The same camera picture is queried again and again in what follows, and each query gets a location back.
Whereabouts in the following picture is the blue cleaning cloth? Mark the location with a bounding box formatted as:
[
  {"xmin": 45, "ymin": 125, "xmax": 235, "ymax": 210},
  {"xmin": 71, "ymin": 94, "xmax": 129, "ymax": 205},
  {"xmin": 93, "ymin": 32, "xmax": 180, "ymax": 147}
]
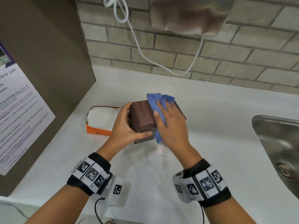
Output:
[{"xmin": 147, "ymin": 93, "xmax": 176, "ymax": 156}]

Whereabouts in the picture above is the person's right hand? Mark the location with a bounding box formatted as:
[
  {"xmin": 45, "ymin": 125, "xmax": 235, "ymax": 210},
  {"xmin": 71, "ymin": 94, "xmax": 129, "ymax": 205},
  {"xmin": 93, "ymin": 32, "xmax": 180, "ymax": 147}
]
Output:
[{"xmin": 153, "ymin": 100, "xmax": 195, "ymax": 161}]

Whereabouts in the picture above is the white power cable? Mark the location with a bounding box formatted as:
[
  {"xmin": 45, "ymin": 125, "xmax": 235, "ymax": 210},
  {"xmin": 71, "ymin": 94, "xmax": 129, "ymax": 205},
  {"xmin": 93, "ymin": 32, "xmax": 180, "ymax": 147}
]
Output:
[{"xmin": 103, "ymin": 0, "xmax": 206, "ymax": 76}]

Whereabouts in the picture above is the orange tissue box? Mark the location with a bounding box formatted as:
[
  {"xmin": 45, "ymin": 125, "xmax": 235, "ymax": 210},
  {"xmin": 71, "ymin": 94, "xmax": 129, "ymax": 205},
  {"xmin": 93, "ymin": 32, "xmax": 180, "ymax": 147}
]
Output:
[{"xmin": 85, "ymin": 105, "xmax": 122, "ymax": 137}]

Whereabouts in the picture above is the metal sink drain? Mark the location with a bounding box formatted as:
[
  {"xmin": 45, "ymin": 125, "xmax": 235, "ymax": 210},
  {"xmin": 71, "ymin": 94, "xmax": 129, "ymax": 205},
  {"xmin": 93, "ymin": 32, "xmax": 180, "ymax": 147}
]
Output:
[{"xmin": 276, "ymin": 161, "xmax": 297, "ymax": 183}]

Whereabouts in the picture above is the person's right forearm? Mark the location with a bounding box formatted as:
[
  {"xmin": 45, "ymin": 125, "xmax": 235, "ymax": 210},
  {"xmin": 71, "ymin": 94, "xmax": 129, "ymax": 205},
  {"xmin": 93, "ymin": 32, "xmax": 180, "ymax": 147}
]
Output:
[{"xmin": 172, "ymin": 147, "xmax": 260, "ymax": 224}]

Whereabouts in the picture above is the stainless steel sink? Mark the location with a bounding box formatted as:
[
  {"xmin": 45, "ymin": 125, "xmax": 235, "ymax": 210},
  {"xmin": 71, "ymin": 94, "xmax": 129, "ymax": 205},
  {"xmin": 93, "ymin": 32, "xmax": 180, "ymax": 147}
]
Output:
[{"xmin": 252, "ymin": 115, "xmax": 299, "ymax": 200}]

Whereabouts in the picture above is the person's left forearm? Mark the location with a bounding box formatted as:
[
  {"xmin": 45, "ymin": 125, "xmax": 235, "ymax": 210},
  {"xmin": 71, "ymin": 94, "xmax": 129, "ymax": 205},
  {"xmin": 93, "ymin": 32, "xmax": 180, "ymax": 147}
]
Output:
[{"xmin": 23, "ymin": 144, "xmax": 118, "ymax": 224}]

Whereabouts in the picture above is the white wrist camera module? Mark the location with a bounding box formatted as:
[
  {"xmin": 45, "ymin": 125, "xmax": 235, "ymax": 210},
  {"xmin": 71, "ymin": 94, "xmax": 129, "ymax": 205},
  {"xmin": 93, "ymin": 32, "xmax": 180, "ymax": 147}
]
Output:
[
  {"xmin": 106, "ymin": 176, "xmax": 131, "ymax": 207},
  {"xmin": 172, "ymin": 170, "xmax": 195, "ymax": 204}
]

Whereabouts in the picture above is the brown woven box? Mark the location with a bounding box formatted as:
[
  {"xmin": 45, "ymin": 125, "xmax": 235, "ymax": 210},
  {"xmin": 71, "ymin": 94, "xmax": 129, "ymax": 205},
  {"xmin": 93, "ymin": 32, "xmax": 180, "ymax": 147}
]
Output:
[{"xmin": 127, "ymin": 100, "xmax": 186, "ymax": 145}]

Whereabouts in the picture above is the metal wall dispenser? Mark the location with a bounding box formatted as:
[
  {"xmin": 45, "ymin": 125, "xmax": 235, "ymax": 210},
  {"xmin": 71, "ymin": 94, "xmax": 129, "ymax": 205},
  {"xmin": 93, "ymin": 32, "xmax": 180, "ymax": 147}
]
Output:
[{"xmin": 150, "ymin": 0, "xmax": 239, "ymax": 37}]

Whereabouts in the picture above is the black marker wristband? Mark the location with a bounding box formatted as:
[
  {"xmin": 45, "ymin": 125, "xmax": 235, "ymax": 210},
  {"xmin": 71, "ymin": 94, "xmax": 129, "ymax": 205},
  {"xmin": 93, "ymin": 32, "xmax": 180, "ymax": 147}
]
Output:
[
  {"xmin": 183, "ymin": 159, "xmax": 232, "ymax": 208},
  {"xmin": 67, "ymin": 153, "xmax": 113, "ymax": 196}
]

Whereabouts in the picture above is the brown cabinet panel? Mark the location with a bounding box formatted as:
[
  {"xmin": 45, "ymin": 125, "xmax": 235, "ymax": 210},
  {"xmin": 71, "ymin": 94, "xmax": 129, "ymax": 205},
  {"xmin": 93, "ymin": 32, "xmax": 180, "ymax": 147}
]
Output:
[{"xmin": 0, "ymin": 0, "xmax": 97, "ymax": 198}]

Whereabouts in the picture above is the person's left hand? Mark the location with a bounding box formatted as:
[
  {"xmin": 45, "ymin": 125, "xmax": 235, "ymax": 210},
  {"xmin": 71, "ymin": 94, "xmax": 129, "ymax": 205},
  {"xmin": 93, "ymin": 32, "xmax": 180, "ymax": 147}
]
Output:
[{"xmin": 108, "ymin": 102, "xmax": 153, "ymax": 155}]

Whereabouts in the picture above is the white printed poster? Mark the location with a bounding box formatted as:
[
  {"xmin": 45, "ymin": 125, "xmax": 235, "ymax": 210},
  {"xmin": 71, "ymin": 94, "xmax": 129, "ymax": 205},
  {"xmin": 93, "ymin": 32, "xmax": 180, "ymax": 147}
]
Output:
[{"xmin": 0, "ymin": 41, "xmax": 56, "ymax": 177}]

